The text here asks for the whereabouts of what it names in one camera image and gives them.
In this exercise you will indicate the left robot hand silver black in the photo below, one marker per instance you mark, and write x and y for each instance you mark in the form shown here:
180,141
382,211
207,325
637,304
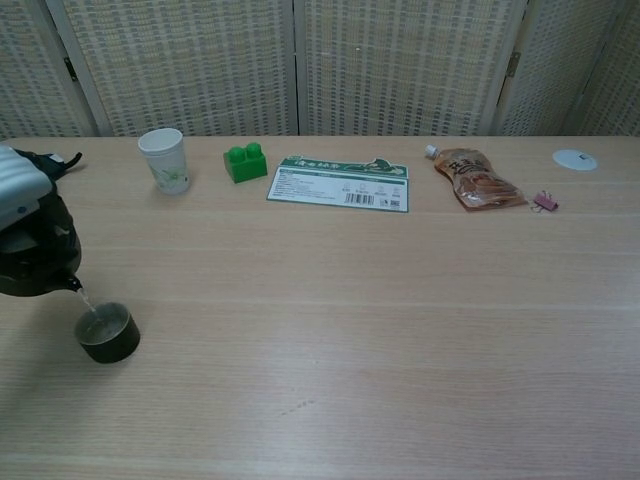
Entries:
20,185

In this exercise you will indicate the black teapot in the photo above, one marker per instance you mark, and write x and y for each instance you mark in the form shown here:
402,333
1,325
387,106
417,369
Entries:
50,250

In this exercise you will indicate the small grey tea cup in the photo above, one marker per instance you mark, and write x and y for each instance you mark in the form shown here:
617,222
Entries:
110,340

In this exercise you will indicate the green white tea card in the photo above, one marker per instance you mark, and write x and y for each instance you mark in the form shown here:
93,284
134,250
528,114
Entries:
325,187

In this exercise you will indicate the blue black cloth pouch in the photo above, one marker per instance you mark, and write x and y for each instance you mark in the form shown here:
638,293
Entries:
47,166

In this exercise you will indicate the woven folding screen panel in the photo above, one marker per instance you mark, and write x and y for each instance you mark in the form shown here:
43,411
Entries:
185,65
30,65
622,75
400,65
555,65

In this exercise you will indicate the metal screen hinge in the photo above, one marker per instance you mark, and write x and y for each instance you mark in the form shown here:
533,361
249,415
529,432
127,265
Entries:
515,64
70,69

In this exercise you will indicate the white paper cup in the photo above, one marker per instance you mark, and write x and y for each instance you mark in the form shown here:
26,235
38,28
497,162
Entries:
167,165

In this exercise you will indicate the green building block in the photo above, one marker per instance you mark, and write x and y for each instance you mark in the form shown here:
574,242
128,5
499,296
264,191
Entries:
245,167

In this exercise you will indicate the brown spouted food pouch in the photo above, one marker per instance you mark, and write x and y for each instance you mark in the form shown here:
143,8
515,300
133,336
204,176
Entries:
475,180

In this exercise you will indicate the pink binder clip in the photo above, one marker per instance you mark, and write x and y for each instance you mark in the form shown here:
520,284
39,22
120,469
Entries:
547,202

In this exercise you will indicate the white round grommet cover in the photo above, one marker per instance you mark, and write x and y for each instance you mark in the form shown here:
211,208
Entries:
572,160

